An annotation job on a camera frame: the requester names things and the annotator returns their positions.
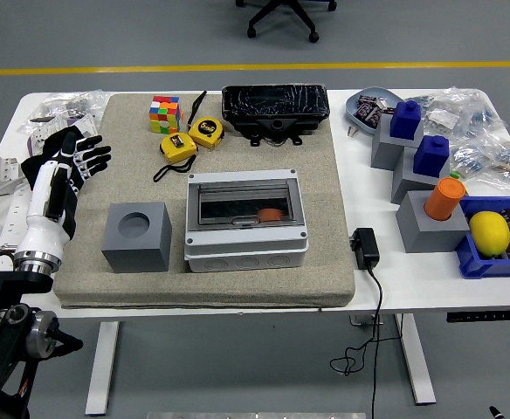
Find yellow lemon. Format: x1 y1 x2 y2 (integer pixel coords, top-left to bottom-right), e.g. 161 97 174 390
468 210 510 258

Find brown wrapped packets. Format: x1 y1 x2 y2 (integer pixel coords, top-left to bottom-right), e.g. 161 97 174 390
353 93 390 130

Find black cloth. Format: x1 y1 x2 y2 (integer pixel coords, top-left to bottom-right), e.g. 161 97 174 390
20 126 88 193

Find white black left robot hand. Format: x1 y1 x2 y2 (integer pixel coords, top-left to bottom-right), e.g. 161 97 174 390
15 131 113 264

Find blue-grey oval dish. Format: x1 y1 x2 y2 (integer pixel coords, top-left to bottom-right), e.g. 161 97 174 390
344 86 407 136

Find grey block with round hole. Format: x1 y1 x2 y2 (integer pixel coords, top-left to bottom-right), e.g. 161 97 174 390
100 201 172 273

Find clear bags of small parts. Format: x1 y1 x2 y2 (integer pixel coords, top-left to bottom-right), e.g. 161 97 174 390
17 89 112 136

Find grey-brown mat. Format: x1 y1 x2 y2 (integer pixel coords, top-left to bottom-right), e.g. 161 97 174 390
52 92 356 310

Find blue plastic bin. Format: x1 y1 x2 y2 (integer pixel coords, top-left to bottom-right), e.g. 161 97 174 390
454 195 510 279

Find white purple packet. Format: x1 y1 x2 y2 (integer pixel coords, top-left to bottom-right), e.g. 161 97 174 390
26 113 99 157

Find black power adapter plug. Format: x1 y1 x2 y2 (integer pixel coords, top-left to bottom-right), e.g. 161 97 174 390
348 227 381 271

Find orange cylinder battery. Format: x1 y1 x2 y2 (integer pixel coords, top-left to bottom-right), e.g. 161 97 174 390
424 175 467 221
257 208 285 224

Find black adapter cord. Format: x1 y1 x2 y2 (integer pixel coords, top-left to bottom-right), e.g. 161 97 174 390
329 265 403 419

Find white power strip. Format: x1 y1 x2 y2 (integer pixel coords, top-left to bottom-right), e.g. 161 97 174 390
0 181 49 261

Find white table leg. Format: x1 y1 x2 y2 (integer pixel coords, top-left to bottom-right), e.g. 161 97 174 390
393 313 438 406
84 321 121 416

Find black office chair base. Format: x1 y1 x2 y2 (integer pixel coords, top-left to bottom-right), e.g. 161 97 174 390
235 0 338 44

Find black plastic case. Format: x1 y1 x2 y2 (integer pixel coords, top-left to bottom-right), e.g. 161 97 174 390
221 83 331 148

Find black tweezers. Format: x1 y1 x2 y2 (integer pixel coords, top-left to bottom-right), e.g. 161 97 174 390
187 90 208 128

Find yellow tape measure with strap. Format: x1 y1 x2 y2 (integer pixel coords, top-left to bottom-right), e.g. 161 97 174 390
152 132 199 183

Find grey block holder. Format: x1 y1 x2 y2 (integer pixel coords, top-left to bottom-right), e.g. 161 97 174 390
390 146 451 205
396 189 472 254
369 112 424 171

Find black table control panel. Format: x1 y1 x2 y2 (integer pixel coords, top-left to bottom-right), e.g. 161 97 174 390
445 309 510 324

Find blue plastic block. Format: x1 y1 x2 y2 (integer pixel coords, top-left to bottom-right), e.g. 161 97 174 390
389 100 423 141
412 134 451 179

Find grey box with clear lid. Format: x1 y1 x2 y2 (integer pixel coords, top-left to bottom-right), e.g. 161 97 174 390
183 169 311 274

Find multicolour puzzle cube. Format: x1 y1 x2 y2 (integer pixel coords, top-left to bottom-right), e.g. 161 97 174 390
148 95 184 135

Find small metal bracket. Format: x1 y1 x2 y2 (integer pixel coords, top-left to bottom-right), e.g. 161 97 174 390
349 314 385 326

